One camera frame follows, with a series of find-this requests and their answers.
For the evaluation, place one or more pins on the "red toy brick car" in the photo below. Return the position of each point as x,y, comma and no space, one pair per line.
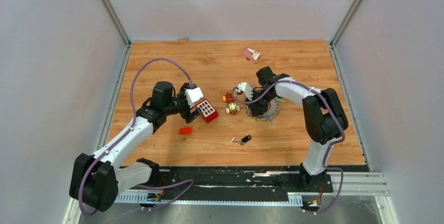
231,108

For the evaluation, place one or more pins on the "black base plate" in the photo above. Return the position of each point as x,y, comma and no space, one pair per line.
235,183

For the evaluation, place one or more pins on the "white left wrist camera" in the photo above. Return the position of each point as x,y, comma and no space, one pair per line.
193,96

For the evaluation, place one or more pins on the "red patterned card box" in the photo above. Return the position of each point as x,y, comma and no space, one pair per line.
251,55

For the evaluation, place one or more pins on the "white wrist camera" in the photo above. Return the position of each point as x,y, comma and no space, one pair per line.
246,89
193,96

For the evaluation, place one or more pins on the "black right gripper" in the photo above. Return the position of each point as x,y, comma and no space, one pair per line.
257,110

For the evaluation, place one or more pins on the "red window toy brick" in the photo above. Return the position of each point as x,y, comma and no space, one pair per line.
208,111

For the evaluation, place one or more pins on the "aluminium frame post left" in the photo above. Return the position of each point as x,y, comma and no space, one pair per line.
116,22

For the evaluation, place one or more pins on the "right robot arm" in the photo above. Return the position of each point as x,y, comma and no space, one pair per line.
325,119

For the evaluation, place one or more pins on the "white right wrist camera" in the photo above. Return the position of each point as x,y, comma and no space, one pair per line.
246,89

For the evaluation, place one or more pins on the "key with black tag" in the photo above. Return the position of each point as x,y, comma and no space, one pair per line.
243,141

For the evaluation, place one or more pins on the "aluminium frame post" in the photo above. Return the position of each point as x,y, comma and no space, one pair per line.
116,22
345,22

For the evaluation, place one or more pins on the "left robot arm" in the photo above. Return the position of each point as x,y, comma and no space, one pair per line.
98,178

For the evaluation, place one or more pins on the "small red toy brick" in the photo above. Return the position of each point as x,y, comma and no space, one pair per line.
185,131

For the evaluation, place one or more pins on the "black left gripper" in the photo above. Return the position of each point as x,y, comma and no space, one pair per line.
187,114

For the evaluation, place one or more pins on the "aluminium frame post right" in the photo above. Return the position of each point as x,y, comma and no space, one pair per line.
345,22

